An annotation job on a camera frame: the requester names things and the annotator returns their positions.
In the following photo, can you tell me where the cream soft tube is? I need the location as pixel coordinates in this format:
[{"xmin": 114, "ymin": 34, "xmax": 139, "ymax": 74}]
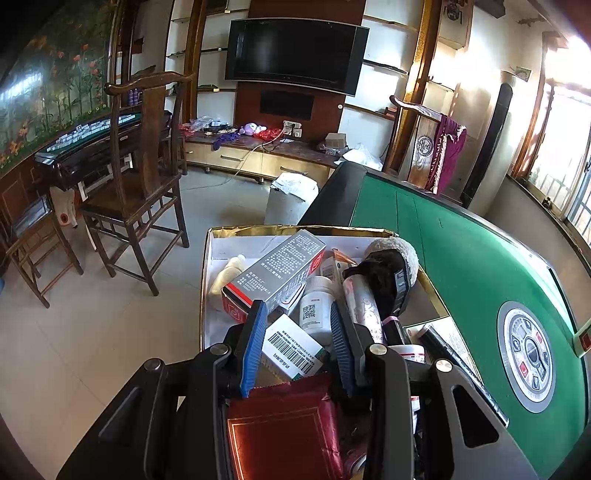
[{"xmin": 210, "ymin": 255, "xmax": 245, "ymax": 296}]

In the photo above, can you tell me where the white green barcode box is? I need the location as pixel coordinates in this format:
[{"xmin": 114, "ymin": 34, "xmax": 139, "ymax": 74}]
[{"xmin": 262, "ymin": 314, "xmax": 326, "ymax": 381}]

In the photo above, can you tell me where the dark mahjong table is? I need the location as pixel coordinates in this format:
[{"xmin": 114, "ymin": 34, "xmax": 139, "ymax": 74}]
[{"xmin": 34, "ymin": 113, "xmax": 141, "ymax": 190}]

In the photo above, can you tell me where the black silver pen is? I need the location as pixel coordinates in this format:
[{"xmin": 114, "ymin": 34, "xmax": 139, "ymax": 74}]
[{"xmin": 419, "ymin": 323, "xmax": 509, "ymax": 428}]

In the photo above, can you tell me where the flower wall mural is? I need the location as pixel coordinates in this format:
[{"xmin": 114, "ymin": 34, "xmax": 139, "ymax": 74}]
[{"xmin": 0, "ymin": 0, "xmax": 116, "ymax": 174}]

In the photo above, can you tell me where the round table control panel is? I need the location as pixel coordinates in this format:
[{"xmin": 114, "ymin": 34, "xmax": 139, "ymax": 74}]
[{"xmin": 497, "ymin": 301, "xmax": 557, "ymax": 414}]

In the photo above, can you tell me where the black fuzzy cloth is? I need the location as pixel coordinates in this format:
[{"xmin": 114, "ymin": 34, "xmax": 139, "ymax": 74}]
[{"xmin": 342, "ymin": 251, "xmax": 411, "ymax": 319}]

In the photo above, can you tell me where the row of mahjong tiles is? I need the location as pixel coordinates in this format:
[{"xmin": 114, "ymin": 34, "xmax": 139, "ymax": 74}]
[{"xmin": 46, "ymin": 114, "xmax": 139, "ymax": 153}]

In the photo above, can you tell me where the black television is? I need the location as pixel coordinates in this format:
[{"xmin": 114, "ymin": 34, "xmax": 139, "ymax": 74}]
[{"xmin": 225, "ymin": 17, "xmax": 370, "ymax": 97}]

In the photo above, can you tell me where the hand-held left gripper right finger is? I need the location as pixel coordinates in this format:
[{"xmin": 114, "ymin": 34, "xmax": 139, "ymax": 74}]
[{"xmin": 330, "ymin": 302, "xmax": 539, "ymax": 480}]

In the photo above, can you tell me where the grey trash bin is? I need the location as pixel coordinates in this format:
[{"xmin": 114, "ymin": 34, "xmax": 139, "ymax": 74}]
[{"xmin": 264, "ymin": 172, "xmax": 319, "ymax": 225}]

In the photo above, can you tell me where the window with metal bars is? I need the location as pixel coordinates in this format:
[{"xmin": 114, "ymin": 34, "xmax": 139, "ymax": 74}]
[{"xmin": 510, "ymin": 78, "xmax": 591, "ymax": 241}]

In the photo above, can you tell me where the black marker pink band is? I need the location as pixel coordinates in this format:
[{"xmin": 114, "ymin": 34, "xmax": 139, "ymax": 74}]
[{"xmin": 379, "ymin": 315, "xmax": 409, "ymax": 347}]

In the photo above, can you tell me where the green gold cardboard storage box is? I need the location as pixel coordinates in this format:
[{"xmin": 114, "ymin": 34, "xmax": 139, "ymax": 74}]
[{"xmin": 199, "ymin": 224, "xmax": 509, "ymax": 480}]

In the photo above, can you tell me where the dark wooden chair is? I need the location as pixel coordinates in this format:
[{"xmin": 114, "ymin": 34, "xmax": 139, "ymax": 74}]
[{"xmin": 0, "ymin": 196, "xmax": 84, "ymax": 309}]

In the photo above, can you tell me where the purple fringed cloth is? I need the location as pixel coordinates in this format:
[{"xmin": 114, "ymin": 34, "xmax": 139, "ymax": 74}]
[{"xmin": 425, "ymin": 114, "xmax": 467, "ymax": 195}]

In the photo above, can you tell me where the white fluffy ball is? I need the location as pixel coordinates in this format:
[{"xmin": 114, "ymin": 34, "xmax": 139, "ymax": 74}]
[{"xmin": 365, "ymin": 237, "xmax": 420, "ymax": 289}]

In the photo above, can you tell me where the red foil bag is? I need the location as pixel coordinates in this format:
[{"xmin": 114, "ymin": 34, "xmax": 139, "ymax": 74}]
[{"xmin": 226, "ymin": 374, "xmax": 370, "ymax": 480}]

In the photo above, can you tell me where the silver hand cream tube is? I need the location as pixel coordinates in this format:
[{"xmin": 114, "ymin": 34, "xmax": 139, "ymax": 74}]
[{"xmin": 342, "ymin": 277, "xmax": 386, "ymax": 344}]

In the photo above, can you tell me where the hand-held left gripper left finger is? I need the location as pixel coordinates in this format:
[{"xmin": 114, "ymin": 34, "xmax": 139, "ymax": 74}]
[{"xmin": 58, "ymin": 300, "xmax": 269, "ymax": 480}]

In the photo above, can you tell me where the carved back wooden chair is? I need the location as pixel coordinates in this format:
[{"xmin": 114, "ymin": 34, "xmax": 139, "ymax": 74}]
[{"xmin": 381, "ymin": 95, "xmax": 467, "ymax": 195}]

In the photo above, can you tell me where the long white carton box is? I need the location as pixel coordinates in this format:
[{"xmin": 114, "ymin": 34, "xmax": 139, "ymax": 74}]
[{"xmin": 402, "ymin": 318, "xmax": 485, "ymax": 386}]

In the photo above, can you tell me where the tall black column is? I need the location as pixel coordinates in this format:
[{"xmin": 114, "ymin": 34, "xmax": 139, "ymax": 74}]
[{"xmin": 462, "ymin": 83, "xmax": 514, "ymax": 209}]

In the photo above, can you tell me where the grey red carton box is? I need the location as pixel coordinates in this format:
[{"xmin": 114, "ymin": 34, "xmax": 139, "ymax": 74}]
[{"xmin": 221, "ymin": 229, "xmax": 327, "ymax": 329}]

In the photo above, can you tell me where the tall back wooden chair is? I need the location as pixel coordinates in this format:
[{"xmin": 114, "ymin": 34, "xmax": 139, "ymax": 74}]
[{"xmin": 79, "ymin": 70, "xmax": 195, "ymax": 296}]

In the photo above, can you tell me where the white plastic bag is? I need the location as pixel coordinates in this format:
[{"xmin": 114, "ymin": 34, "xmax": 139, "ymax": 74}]
[
  {"xmin": 346, "ymin": 143, "xmax": 384, "ymax": 171},
  {"xmin": 50, "ymin": 185, "xmax": 79, "ymax": 229}
]

